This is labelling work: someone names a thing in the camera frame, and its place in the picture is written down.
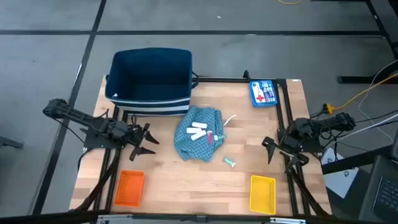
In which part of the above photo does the white cloth tie strip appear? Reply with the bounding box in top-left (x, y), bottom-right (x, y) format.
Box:
top-left (223, 114), bottom-right (238, 128)

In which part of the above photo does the white cable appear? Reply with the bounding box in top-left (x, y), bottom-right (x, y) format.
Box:
top-left (325, 113), bottom-right (398, 149)

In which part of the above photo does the blue first aid kit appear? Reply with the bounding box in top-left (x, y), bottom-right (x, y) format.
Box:
top-left (248, 79), bottom-right (279, 109)

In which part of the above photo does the orange plastic basket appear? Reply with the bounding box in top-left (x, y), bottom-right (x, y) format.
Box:
top-left (113, 169), bottom-right (146, 208)

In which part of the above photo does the black desk beam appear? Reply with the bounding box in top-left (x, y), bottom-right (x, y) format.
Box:
top-left (322, 144), bottom-right (393, 175)

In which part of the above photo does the yellow plastic basket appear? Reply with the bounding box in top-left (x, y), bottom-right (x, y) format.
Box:
top-left (249, 174), bottom-right (277, 216)

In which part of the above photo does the black desk leg frame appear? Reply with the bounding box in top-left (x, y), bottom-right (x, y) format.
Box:
top-left (337, 0), bottom-right (398, 84)

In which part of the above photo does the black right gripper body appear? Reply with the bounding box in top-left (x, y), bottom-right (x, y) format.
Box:
top-left (275, 136), bottom-right (301, 158)

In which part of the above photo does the black furniture foot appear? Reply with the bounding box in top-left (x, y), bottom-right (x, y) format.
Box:
top-left (0, 136), bottom-right (24, 150)

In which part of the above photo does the black metal rig frame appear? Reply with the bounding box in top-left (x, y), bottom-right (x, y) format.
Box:
top-left (70, 70), bottom-right (333, 224)

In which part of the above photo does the navy white striped fabric bin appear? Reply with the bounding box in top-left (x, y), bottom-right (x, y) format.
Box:
top-left (104, 47), bottom-right (200, 117)

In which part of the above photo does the yellow extension cable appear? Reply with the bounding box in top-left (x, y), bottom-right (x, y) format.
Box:
top-left (322, 72), bottom-right (398, 114)

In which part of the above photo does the teal patterned cloth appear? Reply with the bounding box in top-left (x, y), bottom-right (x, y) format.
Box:
top-left (173, 105), bottom-right (226, 163)

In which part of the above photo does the white cardboard box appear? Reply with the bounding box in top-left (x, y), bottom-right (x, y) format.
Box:
top-left (320, 147), bottom-right (360, 200)

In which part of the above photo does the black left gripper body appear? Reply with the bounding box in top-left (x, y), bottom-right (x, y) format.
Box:
top-left (123, 123), bottom-right (149, 153)

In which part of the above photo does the black laptop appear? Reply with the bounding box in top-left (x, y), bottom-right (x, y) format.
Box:
top-left (359, 154), bottom-right (398, 223)

